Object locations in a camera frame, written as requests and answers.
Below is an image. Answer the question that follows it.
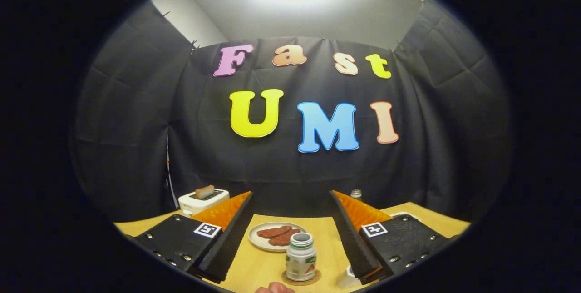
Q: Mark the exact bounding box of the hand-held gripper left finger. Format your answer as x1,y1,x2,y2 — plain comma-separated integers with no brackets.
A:
125,191,254,284

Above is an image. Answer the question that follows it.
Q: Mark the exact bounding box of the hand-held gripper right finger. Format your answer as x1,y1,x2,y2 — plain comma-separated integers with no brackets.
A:
329,190,454,285

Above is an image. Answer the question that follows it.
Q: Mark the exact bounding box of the white cup with wooden handle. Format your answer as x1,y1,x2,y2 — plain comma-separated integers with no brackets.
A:
337,264,364,289

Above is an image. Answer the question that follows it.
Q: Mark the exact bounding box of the white juice bottle green label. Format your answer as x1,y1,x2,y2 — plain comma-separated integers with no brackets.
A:
286,233,317,282

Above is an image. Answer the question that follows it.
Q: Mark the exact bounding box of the round cork coaster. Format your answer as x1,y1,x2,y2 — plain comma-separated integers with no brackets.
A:
281,269,322,286

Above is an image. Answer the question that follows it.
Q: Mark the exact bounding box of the round beige plate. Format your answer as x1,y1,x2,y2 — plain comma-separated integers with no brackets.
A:
248,222,307,253

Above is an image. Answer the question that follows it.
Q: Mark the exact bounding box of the red meat slice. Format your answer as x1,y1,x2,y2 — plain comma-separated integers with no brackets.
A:
257,226,292,239
269,228,301,247

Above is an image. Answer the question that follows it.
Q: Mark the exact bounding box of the cream toaster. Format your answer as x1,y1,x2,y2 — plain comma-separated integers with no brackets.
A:
178,188,230,217

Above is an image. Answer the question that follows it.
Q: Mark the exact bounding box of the wooden table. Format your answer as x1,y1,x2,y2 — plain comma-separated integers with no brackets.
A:
113,202,472,293

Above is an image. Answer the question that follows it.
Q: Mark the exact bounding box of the black backdrop cloth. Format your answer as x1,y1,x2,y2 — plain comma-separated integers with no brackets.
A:
70,0,513,223

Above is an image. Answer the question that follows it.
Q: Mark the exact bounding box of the white toaster cable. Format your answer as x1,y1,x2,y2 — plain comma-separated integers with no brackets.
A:
166,136,178,209

